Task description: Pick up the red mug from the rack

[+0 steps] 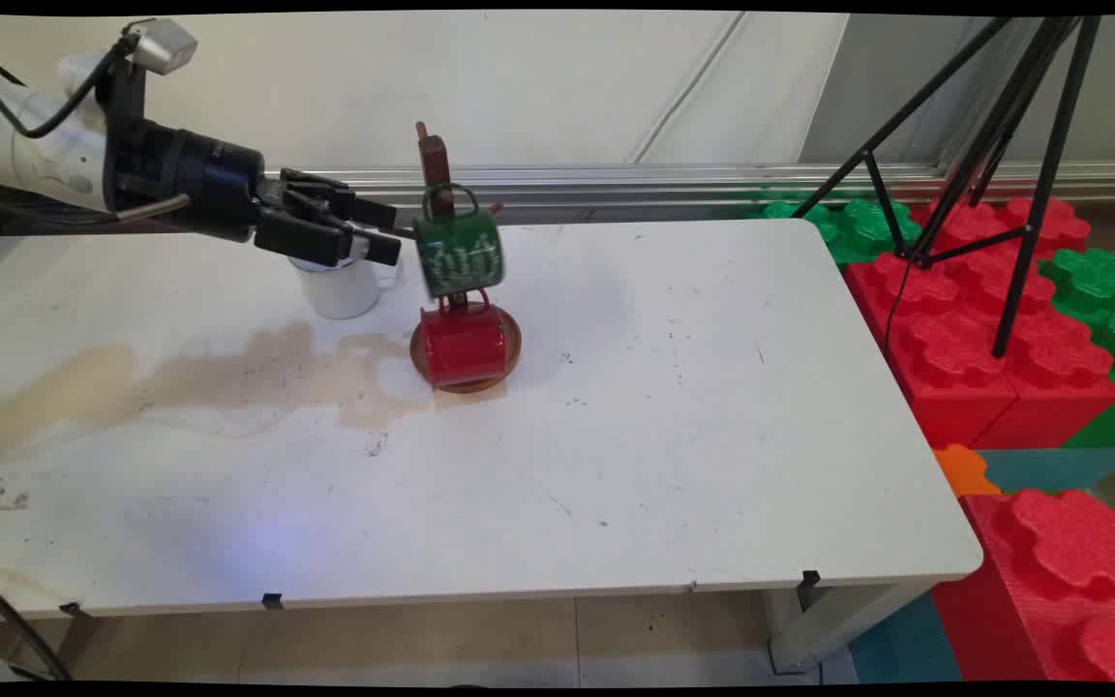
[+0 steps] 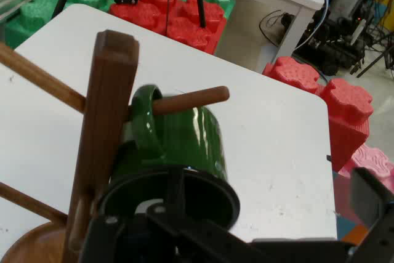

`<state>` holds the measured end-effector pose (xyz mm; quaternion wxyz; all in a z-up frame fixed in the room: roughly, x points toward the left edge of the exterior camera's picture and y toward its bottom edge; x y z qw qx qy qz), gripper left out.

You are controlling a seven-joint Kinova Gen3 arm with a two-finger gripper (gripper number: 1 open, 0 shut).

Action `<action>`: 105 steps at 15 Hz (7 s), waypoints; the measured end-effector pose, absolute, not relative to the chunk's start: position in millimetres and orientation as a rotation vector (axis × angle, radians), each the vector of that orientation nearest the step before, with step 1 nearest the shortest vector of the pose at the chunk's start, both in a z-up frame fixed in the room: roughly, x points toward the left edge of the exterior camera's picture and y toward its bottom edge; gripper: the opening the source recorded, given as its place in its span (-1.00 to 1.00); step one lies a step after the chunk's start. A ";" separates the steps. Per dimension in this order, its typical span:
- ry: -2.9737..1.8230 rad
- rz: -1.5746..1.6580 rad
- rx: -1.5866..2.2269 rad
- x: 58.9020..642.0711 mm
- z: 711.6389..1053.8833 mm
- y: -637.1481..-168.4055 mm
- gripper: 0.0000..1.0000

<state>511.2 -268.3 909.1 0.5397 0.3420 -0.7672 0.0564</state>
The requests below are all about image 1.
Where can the green foam block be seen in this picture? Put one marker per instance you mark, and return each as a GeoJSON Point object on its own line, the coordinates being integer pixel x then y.
{"type": "Point", "coordinates": [862, 227]}
{"type": "Point", "coordinates": [1114, 300]}

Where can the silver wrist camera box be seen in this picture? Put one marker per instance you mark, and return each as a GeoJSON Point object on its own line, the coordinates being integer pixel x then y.
{"type": "Point", "coordinates": [163, 46]}

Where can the green enamel mug white lettering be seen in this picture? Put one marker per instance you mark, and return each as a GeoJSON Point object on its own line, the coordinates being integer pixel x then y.
{"type": "Point", "coordinates": [456, 257]}

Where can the wooden mug tree stand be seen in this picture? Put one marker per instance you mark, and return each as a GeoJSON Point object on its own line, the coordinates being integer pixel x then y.
{"type": "Point", "coordinates": [436, 160]}

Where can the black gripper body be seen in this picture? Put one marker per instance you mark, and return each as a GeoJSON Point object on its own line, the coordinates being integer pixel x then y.
{"type": "Point", "coordinates": [190, 179]}

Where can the metal wall rail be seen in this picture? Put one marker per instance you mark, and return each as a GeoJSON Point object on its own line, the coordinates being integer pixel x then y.
{"type": "Point", "coordinates": [616, 179]}

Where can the black table edge clip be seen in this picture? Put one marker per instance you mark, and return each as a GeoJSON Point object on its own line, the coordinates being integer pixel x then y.
{"type": "Point", "coordinates": [809, 578]}
{"type": "Point", "coordinates": [74, 610]}
{"type": "Point", "coordinates": [273, 601]}

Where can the teal foam floor tile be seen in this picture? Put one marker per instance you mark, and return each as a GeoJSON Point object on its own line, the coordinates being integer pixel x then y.
{"type": "Point", "coordinates": [1051, 469]}
{"type": "Point", "coordinates": [906, 644]}

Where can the red enamel mug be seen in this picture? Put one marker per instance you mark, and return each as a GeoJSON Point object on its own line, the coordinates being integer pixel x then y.
{"type": "Point", "coordinates": [461, 348]}

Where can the orange foam piece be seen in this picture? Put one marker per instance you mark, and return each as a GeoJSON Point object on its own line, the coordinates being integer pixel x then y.
{"type": "Point", "coordinates": [964, 469]}

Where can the white table leg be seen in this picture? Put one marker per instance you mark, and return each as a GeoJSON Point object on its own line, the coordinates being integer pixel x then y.
{"type": "Point", "coordinates": [828, 624]}

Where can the black tripod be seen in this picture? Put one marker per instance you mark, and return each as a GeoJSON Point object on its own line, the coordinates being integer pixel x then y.
{"type": "Point", "coordinates": [1027, 242]}

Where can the large red foam block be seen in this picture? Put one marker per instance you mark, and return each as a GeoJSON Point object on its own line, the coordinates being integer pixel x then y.
{"type": "Point", "coordinates": [954, 358]}

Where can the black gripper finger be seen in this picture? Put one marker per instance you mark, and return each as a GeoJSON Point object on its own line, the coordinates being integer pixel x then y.
{"type": "Point", "coordinates": [340, 198]}
{"type": "Point", "coordinates": [306, 237]}

